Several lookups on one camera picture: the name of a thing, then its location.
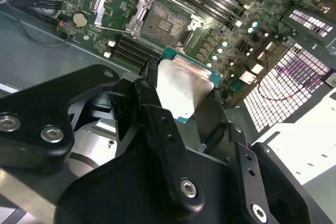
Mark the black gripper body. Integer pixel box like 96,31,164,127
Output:
55,126,249,224

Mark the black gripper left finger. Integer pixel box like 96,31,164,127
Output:
0,58,206,216

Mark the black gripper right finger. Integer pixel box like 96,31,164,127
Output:
204,90,336,224

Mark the silver green CPU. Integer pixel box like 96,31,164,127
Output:
156,47,223,124

